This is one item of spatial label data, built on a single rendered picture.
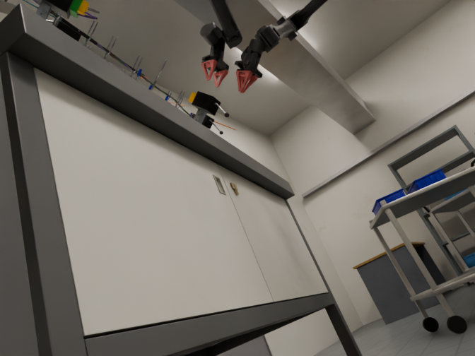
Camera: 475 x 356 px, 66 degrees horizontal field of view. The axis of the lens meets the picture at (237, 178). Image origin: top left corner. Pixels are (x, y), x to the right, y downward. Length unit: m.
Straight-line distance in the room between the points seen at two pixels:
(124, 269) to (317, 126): 6.92
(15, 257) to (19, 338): 0.07
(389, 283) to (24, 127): 4.66
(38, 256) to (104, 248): 0.10
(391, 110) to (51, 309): 6.74
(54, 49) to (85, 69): 0.06
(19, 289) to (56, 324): 0.08
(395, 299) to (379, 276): 0.31
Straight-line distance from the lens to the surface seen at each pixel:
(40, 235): 0.46
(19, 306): 0.35
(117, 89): 0.70
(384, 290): 4.96
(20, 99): 0.57
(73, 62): 0.65
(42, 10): 0.98
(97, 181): 0.57
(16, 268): 0.36
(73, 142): 0.58
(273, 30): 1.49
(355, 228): 6.78
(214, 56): 1.51
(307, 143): 7.33
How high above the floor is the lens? 0.33
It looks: 24 degrees up
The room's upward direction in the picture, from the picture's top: 23 degrees counter-clockwise
